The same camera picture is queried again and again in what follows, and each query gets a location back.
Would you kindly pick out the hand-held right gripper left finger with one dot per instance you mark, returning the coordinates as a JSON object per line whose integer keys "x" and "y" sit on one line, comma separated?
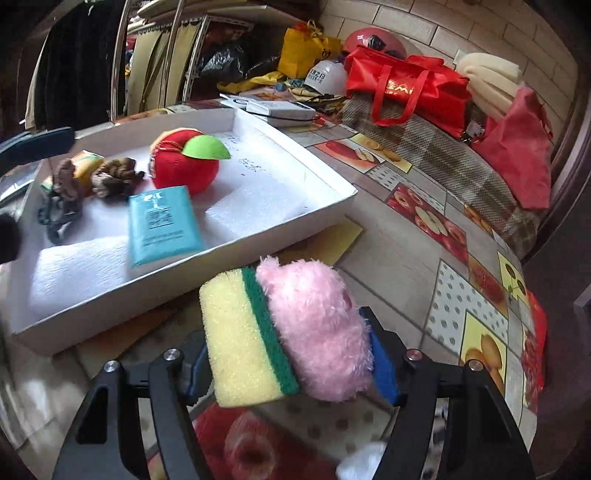
{"x": 196, "y": 378}

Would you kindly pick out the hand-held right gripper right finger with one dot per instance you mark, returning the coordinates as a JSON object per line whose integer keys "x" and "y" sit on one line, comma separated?
{"x": 385, "y": 369}

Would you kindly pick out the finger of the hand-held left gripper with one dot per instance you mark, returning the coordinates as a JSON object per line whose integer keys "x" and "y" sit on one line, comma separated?
{"x": 8, "y": 237}
{"x": 46, "y": 141}

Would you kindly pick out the yellow tissue pack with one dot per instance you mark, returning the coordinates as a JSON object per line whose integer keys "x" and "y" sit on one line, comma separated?
{"x": 87, "y": 164}

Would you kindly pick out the yellow green scouring sponge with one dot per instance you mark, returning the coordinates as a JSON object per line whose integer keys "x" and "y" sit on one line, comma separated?
{"x": 235, "y": 337}

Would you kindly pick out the pink plush toy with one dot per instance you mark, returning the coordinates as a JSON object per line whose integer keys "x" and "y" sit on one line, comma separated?
{"x": 314, "y": 323}

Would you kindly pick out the red plush apple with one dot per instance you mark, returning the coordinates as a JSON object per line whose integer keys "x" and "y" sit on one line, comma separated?
{"x": 184, "y": 170}

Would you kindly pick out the teal tissue pack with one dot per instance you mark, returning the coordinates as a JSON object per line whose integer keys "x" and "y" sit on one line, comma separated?
{"x": 161, "y": 230}

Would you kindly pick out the white cardboard box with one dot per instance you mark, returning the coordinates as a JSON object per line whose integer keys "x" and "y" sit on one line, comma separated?
{"x": 258, "y": 157}

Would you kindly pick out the mauve brown scrunchie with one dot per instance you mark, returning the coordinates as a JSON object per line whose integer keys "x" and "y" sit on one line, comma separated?
{"x": 64, "y": 177}

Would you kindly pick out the dark hanging clothes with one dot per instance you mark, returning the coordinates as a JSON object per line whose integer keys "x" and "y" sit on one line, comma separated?
{"x": 78, "y": 60}

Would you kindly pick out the yellow paper envelope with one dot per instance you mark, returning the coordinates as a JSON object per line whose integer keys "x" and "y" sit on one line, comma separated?
{"x": 328, "y": 242}

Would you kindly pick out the red plastic bag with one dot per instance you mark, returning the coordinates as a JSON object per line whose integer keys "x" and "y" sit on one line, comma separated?
{"x": 535, "y": 350}

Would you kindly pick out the metal storage rack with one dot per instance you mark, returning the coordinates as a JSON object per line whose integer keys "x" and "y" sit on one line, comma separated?
{"x": 178, "y": 46}

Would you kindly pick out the white flat foam pad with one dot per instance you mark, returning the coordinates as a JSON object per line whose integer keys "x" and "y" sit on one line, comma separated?
{"x": 258, "y": 207}

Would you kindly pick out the white round dial device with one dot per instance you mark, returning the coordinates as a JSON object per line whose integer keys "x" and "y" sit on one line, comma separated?
{"x": 238, "y": 101}

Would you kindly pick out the black plastic bag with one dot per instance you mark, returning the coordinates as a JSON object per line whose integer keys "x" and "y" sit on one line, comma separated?
{"x": 226, "y": 60}

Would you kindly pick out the dark wooden door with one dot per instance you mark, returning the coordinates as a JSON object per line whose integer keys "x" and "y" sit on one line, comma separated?
{"x": 563, "y": 258}

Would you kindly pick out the yellow crumpled cloth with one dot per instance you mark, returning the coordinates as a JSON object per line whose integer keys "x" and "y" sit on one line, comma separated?
{"x": 258, "y": 81}

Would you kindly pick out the plaid blanket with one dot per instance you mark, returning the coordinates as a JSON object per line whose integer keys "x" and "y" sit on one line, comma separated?
{"x": 438, "y": 152}

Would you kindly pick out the white flat device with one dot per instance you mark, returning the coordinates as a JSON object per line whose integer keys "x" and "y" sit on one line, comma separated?
{"x": 281, "y": 110}

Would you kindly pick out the red cloth bag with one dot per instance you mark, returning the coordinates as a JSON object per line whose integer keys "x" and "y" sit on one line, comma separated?
{"x": 517, "y": 152}

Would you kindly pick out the yellow shopping bag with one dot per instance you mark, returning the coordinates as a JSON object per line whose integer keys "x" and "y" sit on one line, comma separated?
{"x": 300, "y": 50}

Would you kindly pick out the red shopping bag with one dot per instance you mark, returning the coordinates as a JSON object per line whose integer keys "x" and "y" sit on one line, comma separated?
{"x": 415, "y": 87}

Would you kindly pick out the white helmet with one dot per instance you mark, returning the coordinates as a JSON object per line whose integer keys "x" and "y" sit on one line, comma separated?
{"x": 323, "y": 78}

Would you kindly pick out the cream foam roll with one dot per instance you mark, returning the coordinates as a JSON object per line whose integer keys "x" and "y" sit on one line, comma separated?
{"x": 489, "y": 78}

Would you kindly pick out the red helmet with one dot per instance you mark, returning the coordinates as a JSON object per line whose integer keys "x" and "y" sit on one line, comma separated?
{"x": 364, "y": 39}

